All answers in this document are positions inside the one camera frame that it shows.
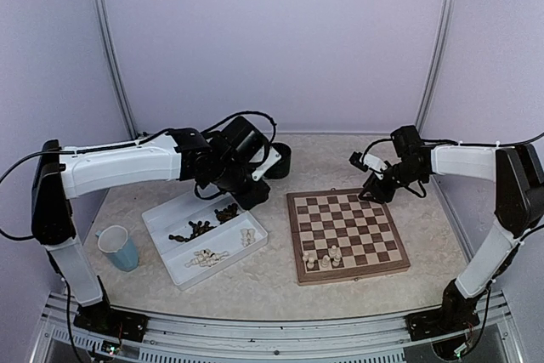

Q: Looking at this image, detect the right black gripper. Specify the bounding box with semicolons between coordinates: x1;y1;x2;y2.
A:
358;160;425;204

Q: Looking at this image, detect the wooden chess board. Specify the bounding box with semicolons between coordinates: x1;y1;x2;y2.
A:
286;189;411;286

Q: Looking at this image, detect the white plastic tray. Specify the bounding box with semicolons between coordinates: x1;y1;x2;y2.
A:
142;193;268;290

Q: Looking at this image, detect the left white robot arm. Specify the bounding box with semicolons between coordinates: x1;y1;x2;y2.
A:
31;114;281;333

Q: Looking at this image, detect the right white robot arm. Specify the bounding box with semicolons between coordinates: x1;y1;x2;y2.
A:
349;125;543;332

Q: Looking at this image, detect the dark chess pieces pile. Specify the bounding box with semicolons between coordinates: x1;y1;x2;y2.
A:
168;203;239;243

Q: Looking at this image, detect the white chess pieces pile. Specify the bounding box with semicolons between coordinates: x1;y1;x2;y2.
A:
184;248;230;268

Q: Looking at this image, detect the dark green cup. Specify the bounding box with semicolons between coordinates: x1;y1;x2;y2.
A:
264;142;292;179

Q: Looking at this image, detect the white pawns group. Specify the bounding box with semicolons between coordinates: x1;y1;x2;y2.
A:
241;228;256;247

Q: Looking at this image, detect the light blue pitcher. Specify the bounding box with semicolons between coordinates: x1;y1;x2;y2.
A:
95;225;139;272

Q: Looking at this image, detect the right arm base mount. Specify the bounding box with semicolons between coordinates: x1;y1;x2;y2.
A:
405;309;480;342

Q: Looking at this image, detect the aluminium front rail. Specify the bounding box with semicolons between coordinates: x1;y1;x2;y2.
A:
29;290;524;363

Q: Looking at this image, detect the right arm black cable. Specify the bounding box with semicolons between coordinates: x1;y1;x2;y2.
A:
501;132;544;150

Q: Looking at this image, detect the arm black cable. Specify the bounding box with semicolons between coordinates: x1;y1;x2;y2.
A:
501;132;544;150
0;148;60;241

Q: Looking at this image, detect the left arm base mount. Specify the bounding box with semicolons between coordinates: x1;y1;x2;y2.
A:
73;308;148;343

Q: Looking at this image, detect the right aluminium frame post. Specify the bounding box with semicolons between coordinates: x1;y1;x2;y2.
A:
415;0;455;132

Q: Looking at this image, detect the aluminium frame post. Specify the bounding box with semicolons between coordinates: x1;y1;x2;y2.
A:
93;0;138;138
415;0;455;132

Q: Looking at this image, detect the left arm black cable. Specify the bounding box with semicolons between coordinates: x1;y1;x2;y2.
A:
0;148;60;241

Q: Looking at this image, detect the left aluminium frame post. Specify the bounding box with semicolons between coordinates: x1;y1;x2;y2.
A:
93;0;138;138

